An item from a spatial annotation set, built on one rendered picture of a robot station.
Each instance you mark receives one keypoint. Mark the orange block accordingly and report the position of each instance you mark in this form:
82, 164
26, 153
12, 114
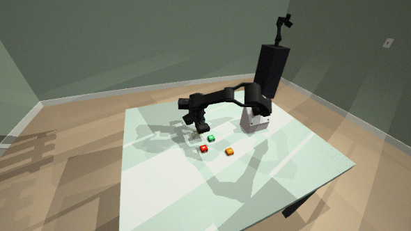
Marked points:
229, 152

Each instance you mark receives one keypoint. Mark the green block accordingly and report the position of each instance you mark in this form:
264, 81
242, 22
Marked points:
211, 138

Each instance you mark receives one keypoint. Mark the red block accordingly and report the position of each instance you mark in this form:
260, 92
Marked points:
203, 148

